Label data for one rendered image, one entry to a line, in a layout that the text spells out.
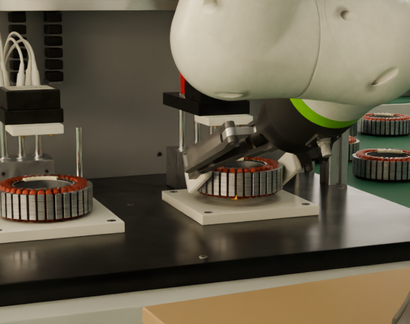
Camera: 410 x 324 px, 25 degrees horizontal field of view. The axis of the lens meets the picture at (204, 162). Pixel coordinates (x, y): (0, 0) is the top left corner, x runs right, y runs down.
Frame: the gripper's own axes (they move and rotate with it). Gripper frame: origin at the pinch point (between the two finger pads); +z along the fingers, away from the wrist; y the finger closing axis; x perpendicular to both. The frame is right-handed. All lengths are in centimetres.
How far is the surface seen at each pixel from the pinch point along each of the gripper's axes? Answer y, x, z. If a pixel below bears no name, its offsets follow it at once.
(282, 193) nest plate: 6.3, -2.3, 1.9
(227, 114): 0.4, 8.4, 0.7
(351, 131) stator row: 49, 25, 52
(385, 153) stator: 35.4, 9.1, 21.9
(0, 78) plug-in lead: -26.9, 16.4, 5.1
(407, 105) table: 95, 49, 99
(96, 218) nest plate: -19.1, -4.7, -2.3
